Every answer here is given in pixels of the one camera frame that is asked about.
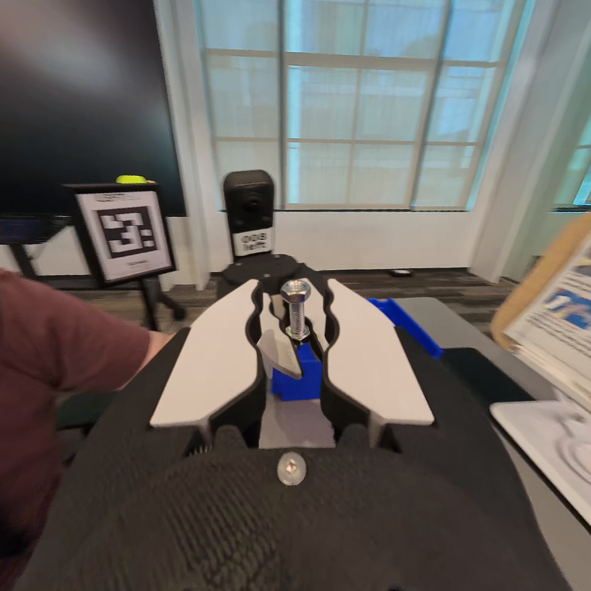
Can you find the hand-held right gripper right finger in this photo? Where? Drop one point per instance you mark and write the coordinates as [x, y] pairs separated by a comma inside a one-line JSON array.
[[374, 360]]

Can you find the large black wall screen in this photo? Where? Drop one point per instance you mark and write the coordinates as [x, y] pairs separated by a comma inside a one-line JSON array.
[[92, 115]]

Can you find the silver hex bolt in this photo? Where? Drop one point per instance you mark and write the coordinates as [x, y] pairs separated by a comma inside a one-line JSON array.
[[295, 295]]

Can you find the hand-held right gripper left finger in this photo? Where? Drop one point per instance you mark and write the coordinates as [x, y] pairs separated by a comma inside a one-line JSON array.
[[212, 360]]

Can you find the black framed marker sign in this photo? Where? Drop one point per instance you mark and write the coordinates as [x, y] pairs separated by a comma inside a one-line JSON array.
[[131, 231]]

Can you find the small black floor device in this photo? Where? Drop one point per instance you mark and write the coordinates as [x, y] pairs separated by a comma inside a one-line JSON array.
[[400, 273]]

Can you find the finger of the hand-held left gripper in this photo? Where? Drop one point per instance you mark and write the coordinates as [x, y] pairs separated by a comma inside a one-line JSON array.
[[279, 353], [321, 339]]

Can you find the blue plastic bin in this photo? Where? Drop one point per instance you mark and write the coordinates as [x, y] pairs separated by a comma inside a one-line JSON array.
[[295, 383]]

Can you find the large window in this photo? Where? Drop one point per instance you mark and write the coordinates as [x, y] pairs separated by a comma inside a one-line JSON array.
[[369, 115]]

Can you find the person's left forearm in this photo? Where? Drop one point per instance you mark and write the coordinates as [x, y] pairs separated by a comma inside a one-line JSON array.
[[157, 344]]

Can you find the silver hex nut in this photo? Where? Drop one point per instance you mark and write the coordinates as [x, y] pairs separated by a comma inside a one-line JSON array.
[[298, 331]]

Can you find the wooden document stand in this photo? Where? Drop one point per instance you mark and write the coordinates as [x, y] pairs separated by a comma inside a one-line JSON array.
[[531, 286]]

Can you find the black desk mat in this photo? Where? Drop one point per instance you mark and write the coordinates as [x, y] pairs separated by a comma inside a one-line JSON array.
[[485, 378]]

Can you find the printed paper sheet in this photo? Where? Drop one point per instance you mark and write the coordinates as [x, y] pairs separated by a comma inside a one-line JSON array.
[[563, 323]]

